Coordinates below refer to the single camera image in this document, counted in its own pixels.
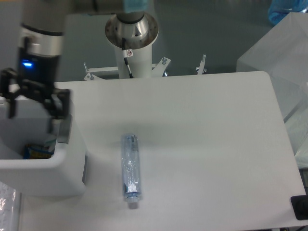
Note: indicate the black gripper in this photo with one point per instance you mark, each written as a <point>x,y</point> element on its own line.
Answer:
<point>35,78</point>

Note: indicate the clear plastic wrapper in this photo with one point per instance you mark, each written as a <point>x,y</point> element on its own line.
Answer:
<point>50,143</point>

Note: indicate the clear plastic water bottle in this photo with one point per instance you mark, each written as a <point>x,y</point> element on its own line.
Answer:
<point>131,170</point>

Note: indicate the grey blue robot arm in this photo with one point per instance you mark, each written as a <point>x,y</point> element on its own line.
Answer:
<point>40,47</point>

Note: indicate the white trash can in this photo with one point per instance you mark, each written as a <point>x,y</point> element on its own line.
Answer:
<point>61,175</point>

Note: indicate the yellow blue snack bag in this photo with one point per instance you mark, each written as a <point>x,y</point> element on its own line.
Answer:
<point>33,151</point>

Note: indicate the clear plastic sheet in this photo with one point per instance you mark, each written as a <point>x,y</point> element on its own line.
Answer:
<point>9,208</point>

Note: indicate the translucent plastic storage box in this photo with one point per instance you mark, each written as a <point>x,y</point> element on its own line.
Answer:
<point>283,54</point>

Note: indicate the blue plastic bag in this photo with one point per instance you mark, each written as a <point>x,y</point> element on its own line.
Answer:
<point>281,8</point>

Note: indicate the black device at edge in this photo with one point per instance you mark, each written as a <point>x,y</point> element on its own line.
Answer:
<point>300,206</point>

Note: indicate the white pedestal base frame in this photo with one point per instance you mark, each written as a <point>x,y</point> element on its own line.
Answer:
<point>158,70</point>

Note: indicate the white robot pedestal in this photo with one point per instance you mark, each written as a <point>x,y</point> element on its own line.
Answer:
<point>140,62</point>

